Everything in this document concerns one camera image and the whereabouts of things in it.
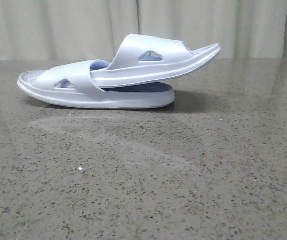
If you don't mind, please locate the pale green curtain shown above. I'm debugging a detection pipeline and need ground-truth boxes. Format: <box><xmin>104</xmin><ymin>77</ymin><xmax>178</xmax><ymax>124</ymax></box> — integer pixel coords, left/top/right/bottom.
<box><xmin>0</xmin><ymin>0</ymin><xmax>287</xmax><ymax>60</ymax></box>

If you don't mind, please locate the light blue slipper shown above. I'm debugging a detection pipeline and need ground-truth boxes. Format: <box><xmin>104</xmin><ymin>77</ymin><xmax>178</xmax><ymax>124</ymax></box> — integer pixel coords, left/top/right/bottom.
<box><xmin>17</xmin><ymin>60</ymin><xmax>176</xmax><ymax>109</ymax></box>
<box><xmin>90</xmin><ymin>34</ymin><xmax>222</xmax><ymax>89</ymax></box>

